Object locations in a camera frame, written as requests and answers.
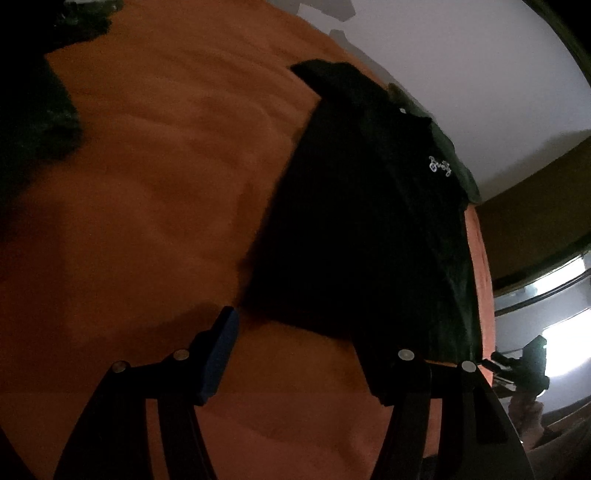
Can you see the grey folded cloth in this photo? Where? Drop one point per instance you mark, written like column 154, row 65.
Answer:
column 455, row 161

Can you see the orange blanket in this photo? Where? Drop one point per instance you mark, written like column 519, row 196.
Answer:
column 161, row 207

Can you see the metal framed door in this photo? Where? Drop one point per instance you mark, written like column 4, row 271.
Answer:
column 540, row 288

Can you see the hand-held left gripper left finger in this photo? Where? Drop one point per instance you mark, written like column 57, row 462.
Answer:
column 217, row 357

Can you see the black shirt with flower print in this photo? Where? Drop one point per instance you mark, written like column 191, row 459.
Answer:
column 360, row 221

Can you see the dark grey jeans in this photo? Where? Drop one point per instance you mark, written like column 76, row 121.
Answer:
column 32, row 129

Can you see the person's right hand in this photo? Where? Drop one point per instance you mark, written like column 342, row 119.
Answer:
column 526, row 417

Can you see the dark patterned garment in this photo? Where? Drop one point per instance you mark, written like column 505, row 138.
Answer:
column 87, row 21

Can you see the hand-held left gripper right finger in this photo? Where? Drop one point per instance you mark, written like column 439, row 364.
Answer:
column 415, row 410

